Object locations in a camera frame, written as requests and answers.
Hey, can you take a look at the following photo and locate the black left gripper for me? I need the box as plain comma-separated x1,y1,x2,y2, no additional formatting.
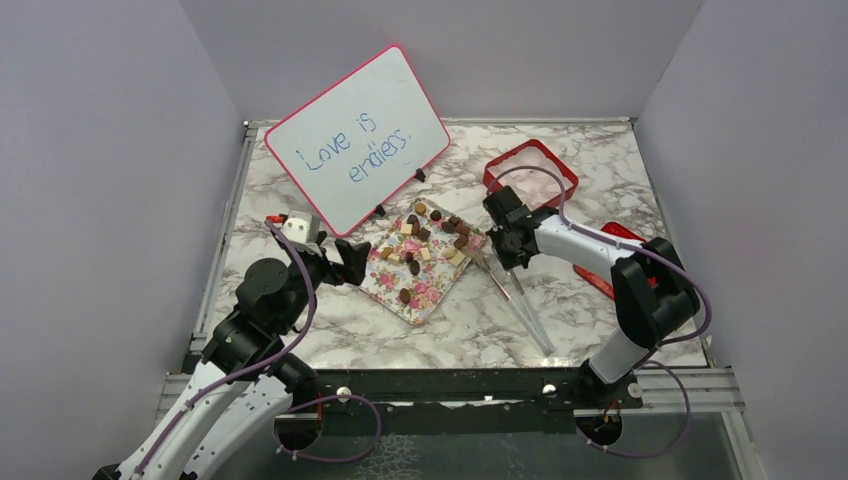
277,230,371,332

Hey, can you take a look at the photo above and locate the red box lid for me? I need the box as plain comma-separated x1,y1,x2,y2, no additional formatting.
572,221,646,300

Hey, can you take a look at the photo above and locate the red chocolate box base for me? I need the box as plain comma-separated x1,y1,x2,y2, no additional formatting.
483,139,579,210

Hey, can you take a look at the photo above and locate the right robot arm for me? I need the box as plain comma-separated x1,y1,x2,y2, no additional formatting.
482,187,701,407

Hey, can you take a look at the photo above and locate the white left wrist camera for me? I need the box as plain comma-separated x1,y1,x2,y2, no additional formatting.
280,210,322,255

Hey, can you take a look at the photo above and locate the white board pink frame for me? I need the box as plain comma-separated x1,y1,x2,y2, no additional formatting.
264,45,451,236

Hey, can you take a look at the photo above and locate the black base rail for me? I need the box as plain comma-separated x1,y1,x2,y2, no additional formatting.
182,354,644,439

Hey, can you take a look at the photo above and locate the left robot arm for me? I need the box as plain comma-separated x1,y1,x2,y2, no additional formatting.
94,239,371,479

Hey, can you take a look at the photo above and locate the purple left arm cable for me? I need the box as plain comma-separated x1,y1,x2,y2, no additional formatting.
132,218,384,478

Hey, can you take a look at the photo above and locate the floral rectangular tray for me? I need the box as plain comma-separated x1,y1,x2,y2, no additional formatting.
360,197,486,326

